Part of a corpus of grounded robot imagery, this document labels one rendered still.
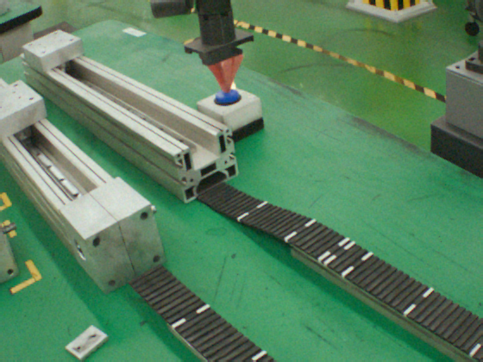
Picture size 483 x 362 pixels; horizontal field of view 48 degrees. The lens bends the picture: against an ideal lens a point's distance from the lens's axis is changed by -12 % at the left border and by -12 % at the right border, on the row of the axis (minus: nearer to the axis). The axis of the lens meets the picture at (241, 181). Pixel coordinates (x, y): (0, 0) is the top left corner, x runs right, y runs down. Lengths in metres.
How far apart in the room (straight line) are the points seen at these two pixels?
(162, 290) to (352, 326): 0.23
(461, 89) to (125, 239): 0.60
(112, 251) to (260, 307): 0.19
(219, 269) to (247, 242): 0.06
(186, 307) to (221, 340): 0.07
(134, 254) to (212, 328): 0.17
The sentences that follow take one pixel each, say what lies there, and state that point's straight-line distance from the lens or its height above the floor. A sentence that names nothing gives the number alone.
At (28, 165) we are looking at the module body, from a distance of 0.96.
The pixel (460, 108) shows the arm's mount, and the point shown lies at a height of 0.82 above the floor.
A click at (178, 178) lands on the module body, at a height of 0.82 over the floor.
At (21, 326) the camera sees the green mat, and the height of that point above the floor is 0.78.
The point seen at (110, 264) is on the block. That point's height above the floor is 0.82.
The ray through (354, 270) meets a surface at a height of 0.81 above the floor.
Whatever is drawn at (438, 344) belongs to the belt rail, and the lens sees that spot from 0.66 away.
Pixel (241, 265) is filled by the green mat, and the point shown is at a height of 0.78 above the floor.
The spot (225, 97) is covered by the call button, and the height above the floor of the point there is 0.85.
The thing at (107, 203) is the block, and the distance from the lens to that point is 0.78.
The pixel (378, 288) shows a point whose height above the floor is 0.81.
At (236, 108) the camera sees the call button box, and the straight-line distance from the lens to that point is 1.01.
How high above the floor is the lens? 1.29
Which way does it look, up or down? 33 degrees down
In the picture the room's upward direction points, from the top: 9 degrees counter-clockwise
